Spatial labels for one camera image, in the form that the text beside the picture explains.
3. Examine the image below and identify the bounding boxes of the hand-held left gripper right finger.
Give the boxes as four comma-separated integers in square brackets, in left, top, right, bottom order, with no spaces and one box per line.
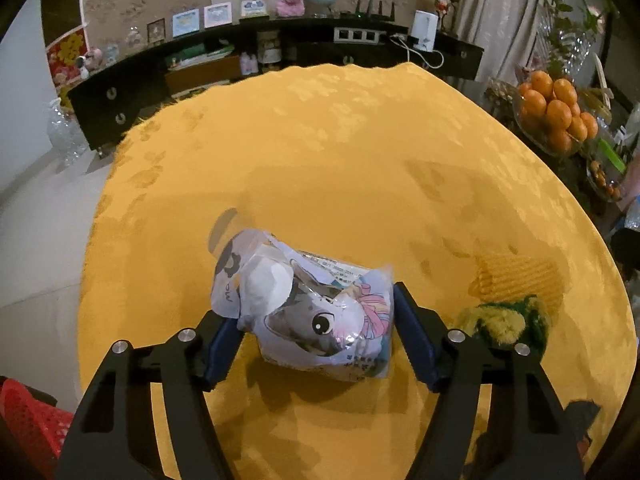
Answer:
[392,282,586,480]

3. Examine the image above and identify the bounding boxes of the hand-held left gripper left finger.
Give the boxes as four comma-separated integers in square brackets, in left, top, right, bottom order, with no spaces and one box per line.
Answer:
[55,309,244,480]

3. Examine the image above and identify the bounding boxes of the cat printed plastic packet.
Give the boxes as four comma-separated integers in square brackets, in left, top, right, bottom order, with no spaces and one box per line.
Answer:
[209,228,396,382]

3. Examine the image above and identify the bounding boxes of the dark wrapper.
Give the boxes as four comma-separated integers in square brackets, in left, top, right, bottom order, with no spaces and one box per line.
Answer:
[564,399,603,461]

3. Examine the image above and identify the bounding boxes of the red plastic mesh basket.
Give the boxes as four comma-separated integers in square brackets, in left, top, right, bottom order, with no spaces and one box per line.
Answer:
[0,377,76,480]

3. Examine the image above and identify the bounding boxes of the yellow and green scrub sponge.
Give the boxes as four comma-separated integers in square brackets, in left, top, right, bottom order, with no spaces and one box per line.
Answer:
[458,294,551,351]

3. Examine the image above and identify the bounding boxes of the yellow tablecloth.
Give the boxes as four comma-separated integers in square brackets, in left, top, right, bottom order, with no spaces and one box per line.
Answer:
[78,62,639,480]

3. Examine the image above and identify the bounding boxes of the large glass fruit bowl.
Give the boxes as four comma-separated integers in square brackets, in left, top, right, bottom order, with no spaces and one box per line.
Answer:
[512,94,601,157]

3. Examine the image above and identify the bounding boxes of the small glass fruit bowl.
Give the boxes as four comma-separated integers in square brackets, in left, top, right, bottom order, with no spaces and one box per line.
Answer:
[585,157,626,202]

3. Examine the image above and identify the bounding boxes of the pile of oranges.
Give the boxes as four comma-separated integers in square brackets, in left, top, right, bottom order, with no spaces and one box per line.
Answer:
[517,70,600,155]

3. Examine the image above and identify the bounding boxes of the black low cabinet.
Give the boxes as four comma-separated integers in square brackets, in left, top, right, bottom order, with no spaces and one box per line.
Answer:
[67,15,485,151]

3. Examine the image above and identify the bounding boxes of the brown cardboard box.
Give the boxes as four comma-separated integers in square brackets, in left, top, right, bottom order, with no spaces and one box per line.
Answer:
[164,54,241,96]

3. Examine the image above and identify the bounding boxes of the green flat packets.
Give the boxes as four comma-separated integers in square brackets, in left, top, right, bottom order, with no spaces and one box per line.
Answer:
[167,44,235,69]

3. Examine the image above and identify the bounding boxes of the labelled jar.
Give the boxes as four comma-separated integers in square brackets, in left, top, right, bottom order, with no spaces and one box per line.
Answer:
[257,29,281,64]

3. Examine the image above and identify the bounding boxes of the white box appliance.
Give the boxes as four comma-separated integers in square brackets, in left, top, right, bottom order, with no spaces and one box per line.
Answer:
[412,9,440,53]

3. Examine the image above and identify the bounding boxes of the white power strip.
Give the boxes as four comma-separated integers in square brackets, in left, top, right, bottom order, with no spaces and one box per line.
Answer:
[333,27,381,44]

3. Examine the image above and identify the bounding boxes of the small doll toy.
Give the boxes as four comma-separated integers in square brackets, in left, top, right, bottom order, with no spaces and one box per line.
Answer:
[79,47,106,79]

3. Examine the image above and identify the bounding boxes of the black router with antennas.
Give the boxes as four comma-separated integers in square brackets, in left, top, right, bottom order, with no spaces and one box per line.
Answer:
[339,0,396,21]

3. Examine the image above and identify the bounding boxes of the red white figurine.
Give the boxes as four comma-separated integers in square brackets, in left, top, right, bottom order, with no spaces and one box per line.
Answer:
[433,0,459,34]

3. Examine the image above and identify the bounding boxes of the red yellow poster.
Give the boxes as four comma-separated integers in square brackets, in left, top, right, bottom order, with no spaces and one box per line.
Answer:
[45,27,91,86]

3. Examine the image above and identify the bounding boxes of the beige curtain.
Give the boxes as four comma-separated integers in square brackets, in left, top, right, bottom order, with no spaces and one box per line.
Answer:
[452,0,556,81]

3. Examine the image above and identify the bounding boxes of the green leafy plant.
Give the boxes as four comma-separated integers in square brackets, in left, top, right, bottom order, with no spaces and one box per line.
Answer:
[537,0,621,81]

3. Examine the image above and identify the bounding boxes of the white cable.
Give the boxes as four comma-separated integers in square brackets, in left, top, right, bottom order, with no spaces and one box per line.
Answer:
[389,33,445,70]

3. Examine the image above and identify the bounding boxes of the small picture frame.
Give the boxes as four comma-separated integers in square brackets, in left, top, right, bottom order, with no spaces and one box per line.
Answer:
[172,8,201,37]
[239,0,270,20]
[203,2,234,29]

